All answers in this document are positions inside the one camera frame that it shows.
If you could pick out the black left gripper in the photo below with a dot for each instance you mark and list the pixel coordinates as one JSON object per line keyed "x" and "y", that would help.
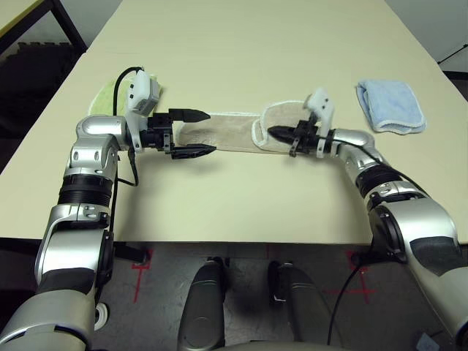
{"x": 157, "y": 133}

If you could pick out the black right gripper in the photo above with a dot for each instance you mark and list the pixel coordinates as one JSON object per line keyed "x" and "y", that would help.
{"x": 309, "y": 137}

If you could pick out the beige towel with white trim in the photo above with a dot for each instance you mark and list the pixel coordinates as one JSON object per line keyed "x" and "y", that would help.
{"x": 234, "y": 128}

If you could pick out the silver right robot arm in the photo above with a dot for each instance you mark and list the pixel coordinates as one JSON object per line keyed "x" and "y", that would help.
{"x": 413, "y": 223}

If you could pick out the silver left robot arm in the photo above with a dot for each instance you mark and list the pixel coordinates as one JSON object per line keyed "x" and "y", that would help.
{"x": 73, "y": 241}

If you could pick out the green folded towel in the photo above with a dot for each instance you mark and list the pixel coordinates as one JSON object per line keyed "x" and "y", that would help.
{"x": 106, "y": 100}

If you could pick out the blue folded towel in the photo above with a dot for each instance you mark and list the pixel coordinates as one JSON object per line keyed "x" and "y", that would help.
{"x": 393, "y": 102}

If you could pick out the black foam floor mats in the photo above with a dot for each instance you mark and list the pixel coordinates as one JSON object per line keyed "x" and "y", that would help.
{"x": 36, "y": 62}

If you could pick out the black cabinet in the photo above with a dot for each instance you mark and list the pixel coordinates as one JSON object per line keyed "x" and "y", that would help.
{"x": 460, "y": 78}

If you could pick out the black metal rod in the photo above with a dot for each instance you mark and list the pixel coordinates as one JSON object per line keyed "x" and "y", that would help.
{"x": 453, "y": 54}

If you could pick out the beige side table black legs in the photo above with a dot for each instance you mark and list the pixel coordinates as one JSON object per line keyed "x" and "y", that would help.
{"x": 11, "y": 14}

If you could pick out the small blue-grey floor box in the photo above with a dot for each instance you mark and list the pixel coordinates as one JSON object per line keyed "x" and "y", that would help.
{"x": 428, "y": 342}

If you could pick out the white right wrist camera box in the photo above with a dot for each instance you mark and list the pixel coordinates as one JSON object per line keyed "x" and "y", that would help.
{"x": 321, "y": 104}

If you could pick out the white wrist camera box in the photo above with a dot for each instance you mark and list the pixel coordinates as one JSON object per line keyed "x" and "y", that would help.
{"x": 142, "y": 91}
{"x": 321, "y": 104}

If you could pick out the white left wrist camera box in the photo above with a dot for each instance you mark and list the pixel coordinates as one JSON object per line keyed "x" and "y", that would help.
{"x": 142, "y": 91}

